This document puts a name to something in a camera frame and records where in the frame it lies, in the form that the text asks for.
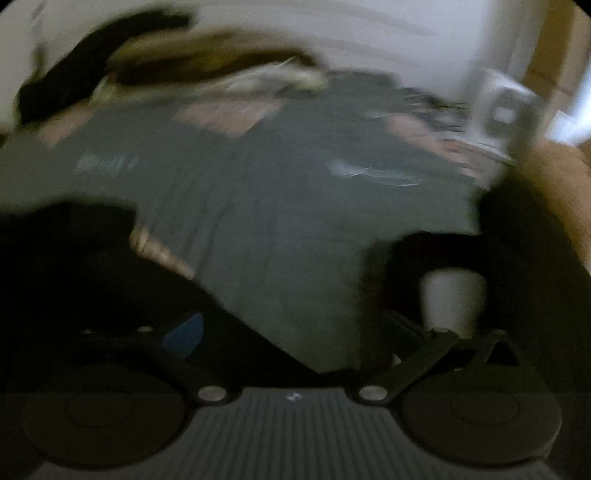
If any stack of folded brown clothes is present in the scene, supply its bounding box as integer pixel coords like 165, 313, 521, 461
92, 28, 329, 99

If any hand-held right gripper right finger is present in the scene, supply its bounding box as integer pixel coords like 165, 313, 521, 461
353, 310, 525, 407

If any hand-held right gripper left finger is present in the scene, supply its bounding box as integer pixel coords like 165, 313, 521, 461
60, 313, 243, 407

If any grey patterned bedspread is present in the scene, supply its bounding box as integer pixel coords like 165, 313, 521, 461
0, 71, 518, 374

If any black button shirt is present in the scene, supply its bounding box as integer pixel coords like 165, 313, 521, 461
0, 202, 324, 376

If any white fan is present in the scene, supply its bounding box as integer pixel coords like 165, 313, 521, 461
466, 69, 541, 155

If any white object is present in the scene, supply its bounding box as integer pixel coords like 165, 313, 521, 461
419, 269, 488, 334

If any dark cloth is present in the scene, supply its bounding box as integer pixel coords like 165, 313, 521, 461
383, 231, 495, 365

